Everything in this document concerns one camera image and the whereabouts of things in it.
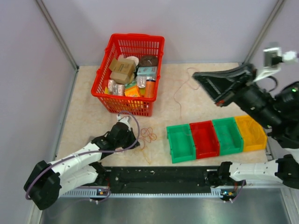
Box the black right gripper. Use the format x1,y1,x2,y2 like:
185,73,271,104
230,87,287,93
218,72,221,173
190,63,280,130

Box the yellow and red wires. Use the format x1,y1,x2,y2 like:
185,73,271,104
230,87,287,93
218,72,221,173
130,127,162,165

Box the long yellow wire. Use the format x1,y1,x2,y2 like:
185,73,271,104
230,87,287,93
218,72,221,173
238,118,264,145

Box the thin red wire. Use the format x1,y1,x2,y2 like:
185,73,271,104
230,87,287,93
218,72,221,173
173,67,200,117

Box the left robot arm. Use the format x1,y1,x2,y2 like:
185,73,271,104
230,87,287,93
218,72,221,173
23,121,140,210

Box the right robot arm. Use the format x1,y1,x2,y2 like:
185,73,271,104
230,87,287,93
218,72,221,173
192,63,299,189

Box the orange yellow sticky notes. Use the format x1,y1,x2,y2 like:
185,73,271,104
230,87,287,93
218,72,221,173
124,84,141,97

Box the pink wrapped snack pack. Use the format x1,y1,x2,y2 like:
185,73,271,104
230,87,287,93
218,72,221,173
107,79,125,96

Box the left green plastic bin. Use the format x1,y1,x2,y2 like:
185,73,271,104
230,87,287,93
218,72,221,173
166,124,196,163

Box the green plastic bin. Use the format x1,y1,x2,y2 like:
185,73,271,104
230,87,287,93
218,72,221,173
166,124,196,163
212,117,244,156

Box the orange bottle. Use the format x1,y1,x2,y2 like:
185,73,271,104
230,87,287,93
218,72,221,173
144,79,156,98

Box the silver foil snack pack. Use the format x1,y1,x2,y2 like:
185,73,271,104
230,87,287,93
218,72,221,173
135,76,156,88

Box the right green plastic bin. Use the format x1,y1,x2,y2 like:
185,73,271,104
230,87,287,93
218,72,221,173
212,117,244,156

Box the small brown cardboard box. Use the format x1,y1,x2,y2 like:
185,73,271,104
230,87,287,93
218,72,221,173
110,72,133,84

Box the red plastic bin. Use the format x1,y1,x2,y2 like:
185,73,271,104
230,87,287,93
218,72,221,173
190,121,220,160

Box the yellow plastic bin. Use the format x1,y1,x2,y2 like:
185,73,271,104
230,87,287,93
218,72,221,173
235,115,267,152

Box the teal snack box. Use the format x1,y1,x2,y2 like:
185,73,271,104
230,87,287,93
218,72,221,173
137,66,157,77

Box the white round plate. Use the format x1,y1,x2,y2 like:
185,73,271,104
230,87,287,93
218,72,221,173
118,55,139,66

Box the red plastic shopping basket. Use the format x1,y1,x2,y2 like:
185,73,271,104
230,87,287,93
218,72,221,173
91,34,165,117

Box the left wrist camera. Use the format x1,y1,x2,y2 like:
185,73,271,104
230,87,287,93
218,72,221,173
116,115,131,130

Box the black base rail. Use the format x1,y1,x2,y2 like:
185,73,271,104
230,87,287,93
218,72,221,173
102,166,236,194

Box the grey slotted cable duct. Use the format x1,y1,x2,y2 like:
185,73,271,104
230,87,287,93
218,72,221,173
60,188,222,198

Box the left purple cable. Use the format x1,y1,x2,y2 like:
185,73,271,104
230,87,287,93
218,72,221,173
24,111,141,203

